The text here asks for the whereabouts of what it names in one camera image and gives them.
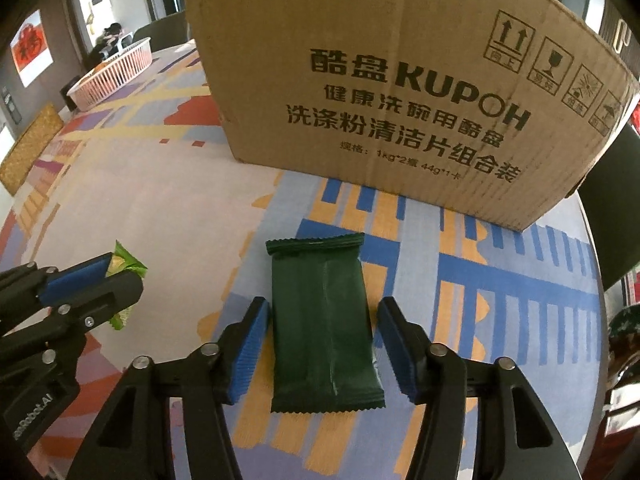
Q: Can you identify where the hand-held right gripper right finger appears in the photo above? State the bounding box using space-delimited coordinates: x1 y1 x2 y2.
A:
376 297 576 480

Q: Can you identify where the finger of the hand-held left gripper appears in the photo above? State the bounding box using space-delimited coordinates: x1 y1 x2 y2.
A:
0 272 145 367
0 254 114 312

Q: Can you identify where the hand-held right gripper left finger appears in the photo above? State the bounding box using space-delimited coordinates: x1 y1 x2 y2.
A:
65 296 273 480

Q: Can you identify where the light green candy packet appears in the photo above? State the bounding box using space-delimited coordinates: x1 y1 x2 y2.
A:
107 240 148 331

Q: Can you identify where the dark green snack packet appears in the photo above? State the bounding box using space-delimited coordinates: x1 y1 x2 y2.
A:
265 235 386 415

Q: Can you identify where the brown cardboard box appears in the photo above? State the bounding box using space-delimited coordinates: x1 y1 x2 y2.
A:
180 0 640 233

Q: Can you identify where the colourful printed tablecloth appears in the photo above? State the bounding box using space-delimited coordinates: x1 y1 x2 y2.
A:
0 40 608 480

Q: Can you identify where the yellow woven mat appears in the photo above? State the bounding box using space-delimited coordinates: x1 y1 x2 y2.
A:
0 102 66 196

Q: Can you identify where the white plastic basket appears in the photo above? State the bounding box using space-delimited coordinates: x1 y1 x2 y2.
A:
66 37 155 112

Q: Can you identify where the black chair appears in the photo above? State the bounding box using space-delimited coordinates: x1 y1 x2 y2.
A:
575 122 640 293

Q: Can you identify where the dark green chair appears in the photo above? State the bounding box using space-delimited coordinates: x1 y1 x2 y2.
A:
134 11 193 53

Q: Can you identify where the red wall poster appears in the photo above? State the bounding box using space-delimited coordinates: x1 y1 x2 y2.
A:
11 10 53 86

